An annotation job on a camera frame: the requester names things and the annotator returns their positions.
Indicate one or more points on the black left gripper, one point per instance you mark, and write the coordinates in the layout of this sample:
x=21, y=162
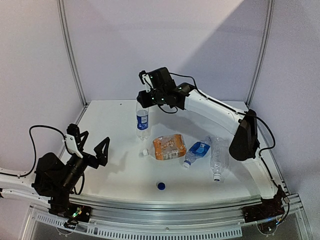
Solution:
x=101, y=159

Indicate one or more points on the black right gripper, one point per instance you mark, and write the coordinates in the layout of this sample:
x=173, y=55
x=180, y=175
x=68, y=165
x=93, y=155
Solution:
x=143, y=102

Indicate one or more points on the Pepsi bottle blue label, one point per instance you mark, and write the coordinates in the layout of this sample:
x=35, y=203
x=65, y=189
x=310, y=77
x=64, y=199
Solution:
x=143, y=130

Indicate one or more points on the blue Pepsi bottle cap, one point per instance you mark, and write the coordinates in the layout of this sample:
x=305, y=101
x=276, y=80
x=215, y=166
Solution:
x=160, y=186

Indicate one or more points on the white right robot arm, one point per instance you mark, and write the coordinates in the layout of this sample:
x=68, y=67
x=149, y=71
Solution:
x=161, y=90

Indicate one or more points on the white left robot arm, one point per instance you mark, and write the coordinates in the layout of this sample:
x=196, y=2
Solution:
x=57, y=180

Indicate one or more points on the orange label crushed bottle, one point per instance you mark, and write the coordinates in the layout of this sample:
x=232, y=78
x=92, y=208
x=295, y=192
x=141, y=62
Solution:
x=166, y=147

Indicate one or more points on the blue label crushed water bottle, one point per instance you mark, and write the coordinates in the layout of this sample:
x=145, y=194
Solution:
x=197, y=151

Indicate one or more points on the clear unlabelled plastic bottle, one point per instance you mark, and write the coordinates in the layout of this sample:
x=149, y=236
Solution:
x=219, y=158

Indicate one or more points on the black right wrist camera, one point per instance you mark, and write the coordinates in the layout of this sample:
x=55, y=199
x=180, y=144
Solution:
x=145, y=80

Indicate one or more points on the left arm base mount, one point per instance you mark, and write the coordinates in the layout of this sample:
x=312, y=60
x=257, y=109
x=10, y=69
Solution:
x=73, y=213

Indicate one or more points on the aluminium table front rail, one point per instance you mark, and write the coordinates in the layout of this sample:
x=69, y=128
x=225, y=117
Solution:
x=146, y=220

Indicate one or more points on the right aluminium corner post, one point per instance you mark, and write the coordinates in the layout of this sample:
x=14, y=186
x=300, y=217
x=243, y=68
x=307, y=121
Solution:
x=262, y=52

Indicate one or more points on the aluminium corner post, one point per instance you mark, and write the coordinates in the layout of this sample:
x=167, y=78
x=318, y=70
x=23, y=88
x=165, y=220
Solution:
x=262, y=52
x=70, y=53

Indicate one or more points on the left aluminium corner post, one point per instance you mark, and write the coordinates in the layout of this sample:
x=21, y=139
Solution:
x=70, y=53

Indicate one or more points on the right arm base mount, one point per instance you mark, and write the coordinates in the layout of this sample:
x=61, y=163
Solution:
x=268, y=214

